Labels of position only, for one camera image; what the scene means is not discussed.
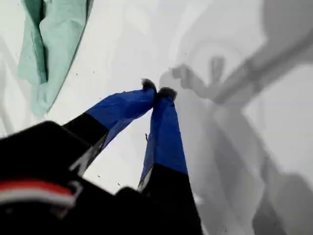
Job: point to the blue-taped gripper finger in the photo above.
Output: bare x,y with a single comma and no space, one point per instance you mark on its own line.
166,137
122,107

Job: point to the pale green T-shirt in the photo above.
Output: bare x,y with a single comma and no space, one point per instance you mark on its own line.
61,36

